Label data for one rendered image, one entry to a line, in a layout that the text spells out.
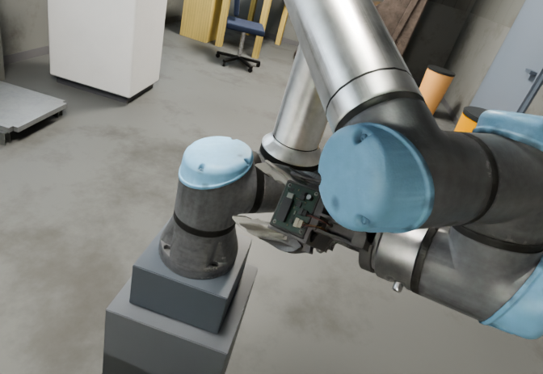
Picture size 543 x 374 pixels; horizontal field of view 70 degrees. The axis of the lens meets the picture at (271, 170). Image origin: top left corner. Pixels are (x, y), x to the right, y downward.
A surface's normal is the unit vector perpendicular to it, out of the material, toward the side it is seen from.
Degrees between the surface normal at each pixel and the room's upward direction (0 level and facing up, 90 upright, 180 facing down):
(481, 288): 82
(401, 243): 57
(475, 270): 84
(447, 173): 52
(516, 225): 77
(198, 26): 90
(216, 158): 8
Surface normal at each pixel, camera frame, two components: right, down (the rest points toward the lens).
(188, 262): -0.10, 0.18
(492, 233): -0.57, 0.14
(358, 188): -0.90, -0.01
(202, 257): 0.26, 0.26
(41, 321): 0.24, -0.84
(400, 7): -0.10, 0.47
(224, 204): 0.36, 0.54
